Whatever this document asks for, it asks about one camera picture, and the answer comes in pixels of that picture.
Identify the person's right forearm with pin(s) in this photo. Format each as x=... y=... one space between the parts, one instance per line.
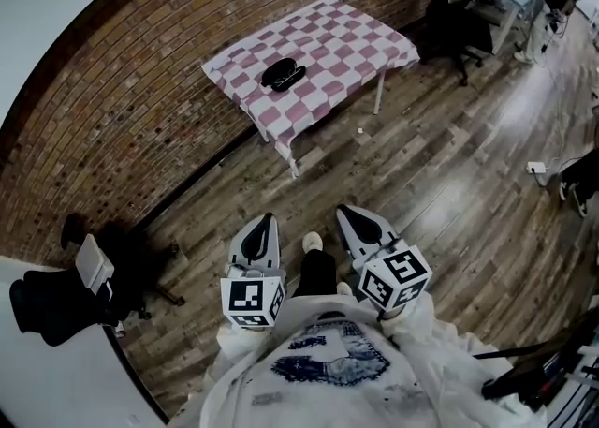
x=421 y=332

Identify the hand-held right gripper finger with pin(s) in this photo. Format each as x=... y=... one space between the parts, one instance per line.
x=381 y=229
x=348 y=241

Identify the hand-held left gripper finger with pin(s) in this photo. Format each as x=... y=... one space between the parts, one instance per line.
x=273 y=248
x=238 y=253

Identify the white-legged table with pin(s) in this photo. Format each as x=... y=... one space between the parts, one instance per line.
x=379 y=93

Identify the red white checkered tablecloth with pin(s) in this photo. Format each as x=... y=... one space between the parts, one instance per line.
x=337 y=37

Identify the person's white shoe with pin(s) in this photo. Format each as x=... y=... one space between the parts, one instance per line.
x=344 y=289
x=312 y=242

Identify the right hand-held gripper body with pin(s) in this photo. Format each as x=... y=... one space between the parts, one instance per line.
x=398 y=278

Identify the white box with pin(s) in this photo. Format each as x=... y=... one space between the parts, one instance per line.
x=93 y=264

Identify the black equipment stand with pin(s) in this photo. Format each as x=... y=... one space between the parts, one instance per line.
x=529 y=379

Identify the white power adapter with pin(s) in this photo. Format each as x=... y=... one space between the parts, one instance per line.
x=536 y=167

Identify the person's left forearm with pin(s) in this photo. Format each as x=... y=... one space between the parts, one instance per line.
x=234 y=360

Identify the black glasses case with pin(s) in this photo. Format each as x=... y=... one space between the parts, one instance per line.
x=276 y=69

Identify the black office chair with box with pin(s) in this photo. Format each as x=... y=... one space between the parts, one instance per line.
x=51 y=309

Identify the white printed shirt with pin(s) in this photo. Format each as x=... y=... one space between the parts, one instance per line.
x=337 y=388

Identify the black swivel chair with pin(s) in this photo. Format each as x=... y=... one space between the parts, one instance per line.
x=456 y=28

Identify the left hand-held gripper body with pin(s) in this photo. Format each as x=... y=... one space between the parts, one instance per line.
x=245 y=297

